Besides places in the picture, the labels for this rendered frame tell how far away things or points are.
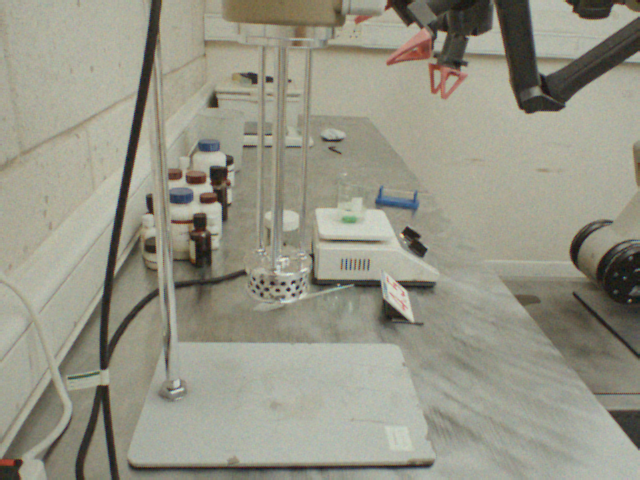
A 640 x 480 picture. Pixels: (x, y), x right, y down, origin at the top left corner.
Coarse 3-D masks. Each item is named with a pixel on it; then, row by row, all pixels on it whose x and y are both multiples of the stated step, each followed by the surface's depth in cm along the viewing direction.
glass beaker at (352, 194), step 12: (348, 180) 84; (360, 180) 84; (348, 192) 85; (360, 192) 85; (336, 204) 88; (348, 204) 86; (360, 204) 86; (336, 216) 88; (348, 216) 86; (360, 216) 87
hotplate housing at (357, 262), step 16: (320, 240) 85; (336, 240) 85; (352, 240) 85; (368, 240) 86; (320, 256) 84; (336, 256) 84; (352, 256) 84; (368, 256) 84; (384, 256) 84; (400, 256) 85; (320, 272) 85; (336, 272) 85; (352, 272) 85; (368, 272) 85; (400, 272) 86; (416, 272) 86; (432, 272) 86
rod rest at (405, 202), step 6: (378, 192) 125; (414, 192) 123; (378, 198) 125; (384, 198) 126; (390, 198) 126; (396, 198) 126; (402, 198) 126; (414, 198) 123; (390, 204) 125; (396, 204) 124; (402, 204) 124; (408, 204) 123; (414, 204) 123
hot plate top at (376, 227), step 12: (324, 216) 90; (372, 216) 91; (384, 216) 92; (324, 228) 85; (336, 228) 85; (348, 228) 86; (360, 228) 86; (372, 228) 86; (384, 228) 86; (372, 240) 84; (384, 240) 84
